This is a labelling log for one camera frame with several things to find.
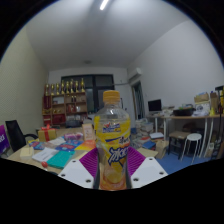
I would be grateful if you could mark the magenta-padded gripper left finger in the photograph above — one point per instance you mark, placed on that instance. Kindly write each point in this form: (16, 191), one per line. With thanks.
(75, 171)

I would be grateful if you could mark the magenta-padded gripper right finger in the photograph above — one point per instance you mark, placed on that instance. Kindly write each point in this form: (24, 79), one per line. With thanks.
(148, 171)

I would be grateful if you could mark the yellow-labelled orange drink bottle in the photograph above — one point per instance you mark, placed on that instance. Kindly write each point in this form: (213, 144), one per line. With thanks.
(112, 136)

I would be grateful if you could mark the teal book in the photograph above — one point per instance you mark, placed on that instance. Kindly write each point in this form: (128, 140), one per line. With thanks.
(60, 160)

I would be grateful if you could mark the red lollipop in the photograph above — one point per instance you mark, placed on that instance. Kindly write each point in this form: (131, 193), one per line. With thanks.
(44, 164)

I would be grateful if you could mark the white booklet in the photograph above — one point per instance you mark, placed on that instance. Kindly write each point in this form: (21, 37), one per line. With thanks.
(45, 154)

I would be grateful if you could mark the beige orange card box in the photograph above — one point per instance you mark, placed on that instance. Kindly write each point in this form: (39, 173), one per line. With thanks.
(88, 132)

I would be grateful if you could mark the yellow gift box red ribbon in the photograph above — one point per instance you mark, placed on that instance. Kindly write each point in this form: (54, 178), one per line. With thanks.
(46, 134)

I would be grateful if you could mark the brown wooden stool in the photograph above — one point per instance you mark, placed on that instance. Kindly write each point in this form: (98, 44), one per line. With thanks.
(178, 135)

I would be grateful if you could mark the beige block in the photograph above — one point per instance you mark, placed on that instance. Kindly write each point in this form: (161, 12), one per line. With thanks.
(26, 152)

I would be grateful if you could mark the white round stool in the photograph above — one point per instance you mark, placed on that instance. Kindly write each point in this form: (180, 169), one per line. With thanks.
(191, 137)

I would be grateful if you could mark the wooden shelf unit with trophies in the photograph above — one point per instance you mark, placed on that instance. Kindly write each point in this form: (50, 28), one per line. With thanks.
(63, 106)

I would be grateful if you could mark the computer monitor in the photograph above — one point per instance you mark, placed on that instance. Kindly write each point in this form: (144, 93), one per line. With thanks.
(154, 105)

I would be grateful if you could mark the black pot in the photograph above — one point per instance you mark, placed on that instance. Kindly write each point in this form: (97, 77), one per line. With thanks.
(183, 112)

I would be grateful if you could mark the black office chair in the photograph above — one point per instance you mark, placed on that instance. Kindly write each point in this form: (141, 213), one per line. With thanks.
(15, 133)

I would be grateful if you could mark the long wooden side desk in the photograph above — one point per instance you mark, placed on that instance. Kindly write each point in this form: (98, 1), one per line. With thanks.
(200, 117)

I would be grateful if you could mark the black framed glass door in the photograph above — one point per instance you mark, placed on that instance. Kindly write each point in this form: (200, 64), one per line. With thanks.
(100, 90)

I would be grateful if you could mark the cardboard box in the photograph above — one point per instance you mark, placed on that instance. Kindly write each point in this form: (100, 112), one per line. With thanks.
(201, 98)

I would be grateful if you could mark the ceiling tube light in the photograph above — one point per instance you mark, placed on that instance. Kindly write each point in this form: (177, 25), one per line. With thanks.
(104, 4)

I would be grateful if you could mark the white wall air conditioner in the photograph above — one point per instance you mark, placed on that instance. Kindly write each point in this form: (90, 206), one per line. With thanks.
(135, 74)

